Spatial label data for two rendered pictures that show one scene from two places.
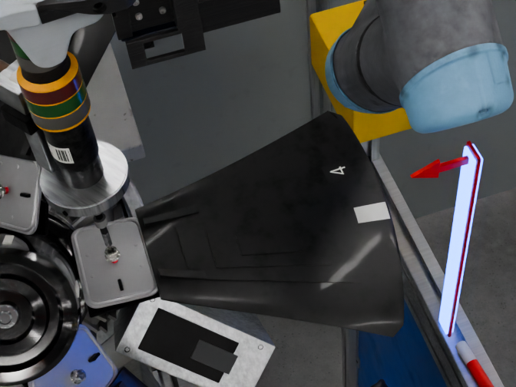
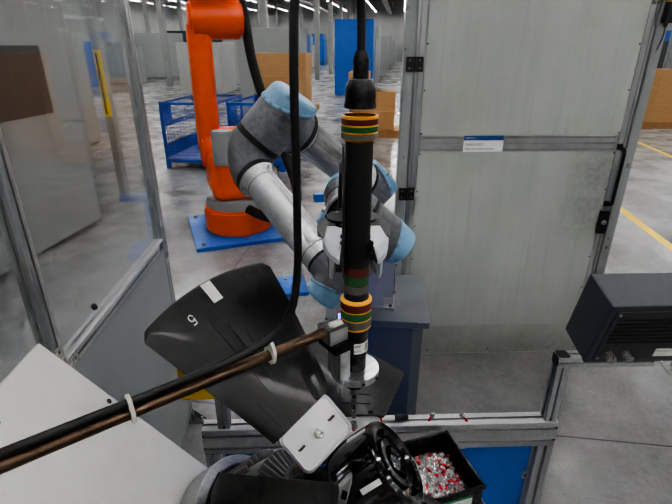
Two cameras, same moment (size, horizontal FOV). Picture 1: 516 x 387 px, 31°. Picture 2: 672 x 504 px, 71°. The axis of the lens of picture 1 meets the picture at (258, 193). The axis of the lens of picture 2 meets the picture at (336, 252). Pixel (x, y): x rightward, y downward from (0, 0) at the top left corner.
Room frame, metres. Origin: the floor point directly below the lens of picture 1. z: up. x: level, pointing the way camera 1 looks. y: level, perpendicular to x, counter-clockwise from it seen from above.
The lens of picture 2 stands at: (0.41, 0.69, 1.74)
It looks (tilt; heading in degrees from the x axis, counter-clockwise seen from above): 24 degrees down; 280
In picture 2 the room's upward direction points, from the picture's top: straight up
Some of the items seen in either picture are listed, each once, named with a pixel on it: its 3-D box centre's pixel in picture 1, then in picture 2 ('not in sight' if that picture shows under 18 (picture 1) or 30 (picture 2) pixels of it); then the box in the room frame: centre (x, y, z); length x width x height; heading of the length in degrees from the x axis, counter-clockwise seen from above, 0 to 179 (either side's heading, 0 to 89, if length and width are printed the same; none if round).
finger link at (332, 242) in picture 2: not in sight; (333, 258); (0.51, 0.14, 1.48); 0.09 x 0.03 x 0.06; 92
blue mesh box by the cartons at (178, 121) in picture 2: not in sight; (205, 129); (3.75, -6.47, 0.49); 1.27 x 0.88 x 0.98; 92
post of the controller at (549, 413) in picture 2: not in sight; (555, 386); (0.04, -0.33, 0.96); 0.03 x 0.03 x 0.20; 12
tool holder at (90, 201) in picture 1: (63, 137); (349, 347); (0.49, 0.14, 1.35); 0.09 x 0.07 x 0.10; 47
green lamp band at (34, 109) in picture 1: (54, 90); (355, 310); (0.48, 0.13, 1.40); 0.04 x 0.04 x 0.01
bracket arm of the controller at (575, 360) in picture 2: not in sight; (603, 358); (-0.06, -0.35, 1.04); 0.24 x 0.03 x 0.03; 12
